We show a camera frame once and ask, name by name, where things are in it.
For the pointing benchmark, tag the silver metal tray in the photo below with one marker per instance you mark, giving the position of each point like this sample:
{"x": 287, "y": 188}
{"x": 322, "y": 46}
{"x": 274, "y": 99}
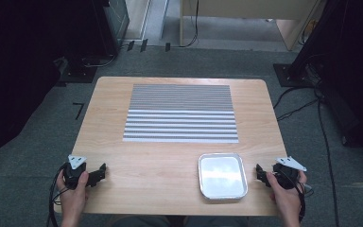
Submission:
{"x": 222, "y": 176}

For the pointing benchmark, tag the black metal stand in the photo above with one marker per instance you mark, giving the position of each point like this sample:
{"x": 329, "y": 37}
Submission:
{"x": 85, "y": 47}

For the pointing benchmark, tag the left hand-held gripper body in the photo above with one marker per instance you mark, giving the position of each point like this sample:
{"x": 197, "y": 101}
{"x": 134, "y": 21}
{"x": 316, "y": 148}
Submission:
{"x": 75, "y": 175}

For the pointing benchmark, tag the person's left hand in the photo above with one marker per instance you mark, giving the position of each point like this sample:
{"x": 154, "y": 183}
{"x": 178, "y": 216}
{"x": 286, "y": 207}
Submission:
{"x": 72, "y": 198}

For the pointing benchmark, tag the dark curtain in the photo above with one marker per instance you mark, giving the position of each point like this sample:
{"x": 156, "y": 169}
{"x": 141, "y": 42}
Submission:
{"x": 353, "y": 63}
{"x": 15, "y": 69}

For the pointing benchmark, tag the black stand base plate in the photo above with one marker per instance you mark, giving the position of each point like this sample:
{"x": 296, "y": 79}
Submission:
{"x": 291, "y": 77}

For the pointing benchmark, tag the person's right hand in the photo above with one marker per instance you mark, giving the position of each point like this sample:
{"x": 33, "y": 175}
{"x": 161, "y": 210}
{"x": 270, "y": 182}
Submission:
{"x": 285, "y": 198}

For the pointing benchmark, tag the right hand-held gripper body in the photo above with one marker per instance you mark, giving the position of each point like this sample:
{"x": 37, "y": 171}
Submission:
{"x": 286, "y": 176}

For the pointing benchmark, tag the grey striped placemat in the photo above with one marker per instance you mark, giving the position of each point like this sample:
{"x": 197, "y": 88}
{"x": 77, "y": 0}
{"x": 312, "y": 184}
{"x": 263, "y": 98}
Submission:
{"x": 181, "y": 113}

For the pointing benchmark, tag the light wooden desk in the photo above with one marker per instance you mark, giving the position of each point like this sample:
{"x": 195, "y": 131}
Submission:
{"x": 249, "y": 8}

